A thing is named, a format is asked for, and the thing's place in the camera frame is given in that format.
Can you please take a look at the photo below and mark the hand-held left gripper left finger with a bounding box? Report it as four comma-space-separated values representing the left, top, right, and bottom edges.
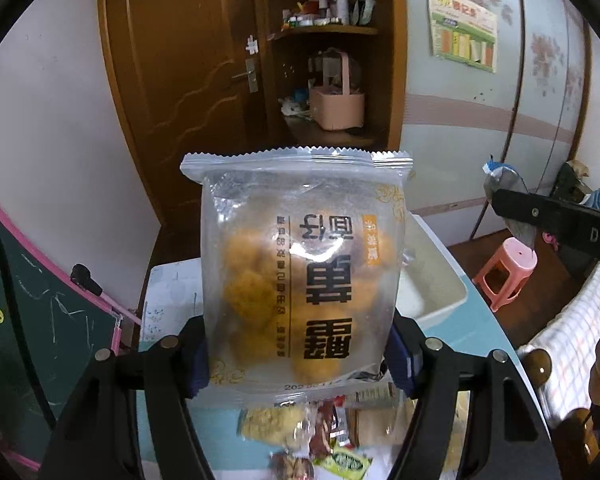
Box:
40, 316, 217, 480

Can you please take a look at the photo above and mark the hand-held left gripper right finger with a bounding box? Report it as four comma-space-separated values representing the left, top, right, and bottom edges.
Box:
386, 310, 563, 480

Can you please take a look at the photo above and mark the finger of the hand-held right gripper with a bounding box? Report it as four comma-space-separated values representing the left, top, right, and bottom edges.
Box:
491, 189, 583, 250

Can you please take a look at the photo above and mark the brown kraft paper snack packet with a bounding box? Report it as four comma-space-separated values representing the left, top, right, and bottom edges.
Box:
352, 389, 402, 436

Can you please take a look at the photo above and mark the white plastic bin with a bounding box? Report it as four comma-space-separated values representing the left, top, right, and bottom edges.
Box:
397, 214, 468, 333

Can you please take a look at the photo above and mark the red and white snack packet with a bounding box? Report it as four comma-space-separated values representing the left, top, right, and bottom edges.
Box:
312, 399, 357, 452

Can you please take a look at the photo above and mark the small yellow cake packet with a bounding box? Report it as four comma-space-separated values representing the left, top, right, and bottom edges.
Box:
237, 404, 312, 448

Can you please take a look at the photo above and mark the clear packet of yellow cakes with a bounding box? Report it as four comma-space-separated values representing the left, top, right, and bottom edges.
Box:
180, 146, 414, 407

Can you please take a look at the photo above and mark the grey plastic bag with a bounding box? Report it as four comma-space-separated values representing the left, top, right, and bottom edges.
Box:
482, 157, 537, 250

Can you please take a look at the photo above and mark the pink plastic stool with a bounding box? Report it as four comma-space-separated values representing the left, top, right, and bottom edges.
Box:
472, 237, 539, 314

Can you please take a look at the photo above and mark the pale floral wardrobe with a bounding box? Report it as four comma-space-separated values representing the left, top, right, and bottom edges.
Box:
404, 0, 600, 217

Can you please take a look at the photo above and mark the white checked chair cover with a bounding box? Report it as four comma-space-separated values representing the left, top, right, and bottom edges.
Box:
517, 260, 600, 417

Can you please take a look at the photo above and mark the wooden chair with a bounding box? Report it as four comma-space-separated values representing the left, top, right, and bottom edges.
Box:
517, 345, 600, 467

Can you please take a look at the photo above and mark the black chalkboard clip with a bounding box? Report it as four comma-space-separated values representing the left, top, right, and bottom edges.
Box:
70, 263, 104, 297

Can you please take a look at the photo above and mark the brown nut snack packet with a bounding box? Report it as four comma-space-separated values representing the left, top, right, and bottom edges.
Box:
269, 451, 315, 480

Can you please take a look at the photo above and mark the wooden corner shelf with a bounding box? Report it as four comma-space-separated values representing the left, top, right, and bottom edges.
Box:
252, 0, 407, 155

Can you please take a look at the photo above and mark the pile of small toys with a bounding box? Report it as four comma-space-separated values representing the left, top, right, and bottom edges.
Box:
278, 88, 311, 117

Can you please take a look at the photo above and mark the group of small bottles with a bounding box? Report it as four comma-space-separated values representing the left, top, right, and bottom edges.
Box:
281, 0, 379, 29

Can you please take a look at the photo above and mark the brown wooden door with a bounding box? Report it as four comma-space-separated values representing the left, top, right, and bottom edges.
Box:
97, 0, 276, 261

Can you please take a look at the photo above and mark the green chalkboard with pink frame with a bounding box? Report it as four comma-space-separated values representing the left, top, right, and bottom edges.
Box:
0, 180, 143, 467

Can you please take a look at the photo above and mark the wall poster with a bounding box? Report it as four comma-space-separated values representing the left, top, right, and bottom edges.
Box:
425, 0, 499, 73

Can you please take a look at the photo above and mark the pink basket with handle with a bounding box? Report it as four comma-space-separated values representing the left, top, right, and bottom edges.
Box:
307, 50, 366, 131

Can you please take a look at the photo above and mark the metal door handle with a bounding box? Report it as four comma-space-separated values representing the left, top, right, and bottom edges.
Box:
231, 57, 259, 94

